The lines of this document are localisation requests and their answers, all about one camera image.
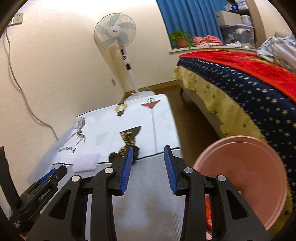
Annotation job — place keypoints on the white foam pad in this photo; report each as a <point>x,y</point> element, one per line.
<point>85,162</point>

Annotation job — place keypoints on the pink folded clothes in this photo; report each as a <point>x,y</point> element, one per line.
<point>207,41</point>

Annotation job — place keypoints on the black gold patterned wrapper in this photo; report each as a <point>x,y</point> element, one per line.
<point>128,138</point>

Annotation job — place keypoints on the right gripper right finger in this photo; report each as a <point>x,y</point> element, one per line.
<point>232,217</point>

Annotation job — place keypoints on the dark plastic storage bin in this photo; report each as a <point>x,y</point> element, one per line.
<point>239,33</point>

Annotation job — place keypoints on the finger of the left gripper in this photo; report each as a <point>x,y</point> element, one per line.
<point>44,178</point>
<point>57,176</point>

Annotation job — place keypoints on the pink plastic trash bin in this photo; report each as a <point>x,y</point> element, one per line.
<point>254,168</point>

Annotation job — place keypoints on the white standing fan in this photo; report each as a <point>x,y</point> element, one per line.
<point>115,32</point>

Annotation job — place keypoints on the red plastic bag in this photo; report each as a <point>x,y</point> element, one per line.
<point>208,212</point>

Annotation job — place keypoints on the white cardboard box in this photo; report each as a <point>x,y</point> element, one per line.
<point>226,18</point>

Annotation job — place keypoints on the bed with starry blanket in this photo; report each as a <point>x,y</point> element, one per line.
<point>249,98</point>

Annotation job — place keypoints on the blue curtain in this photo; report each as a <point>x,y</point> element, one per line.
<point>196,17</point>

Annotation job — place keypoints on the potted green plant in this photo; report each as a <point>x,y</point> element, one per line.
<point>180,39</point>

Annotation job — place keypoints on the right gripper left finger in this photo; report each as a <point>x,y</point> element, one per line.
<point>65,216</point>

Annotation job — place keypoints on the wall power outlet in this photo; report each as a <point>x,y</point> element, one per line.
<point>17,19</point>

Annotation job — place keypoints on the wooden bookshelf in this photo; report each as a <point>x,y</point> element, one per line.
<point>253,12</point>

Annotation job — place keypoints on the striped blue white duvet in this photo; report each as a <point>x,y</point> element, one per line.
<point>280,51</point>

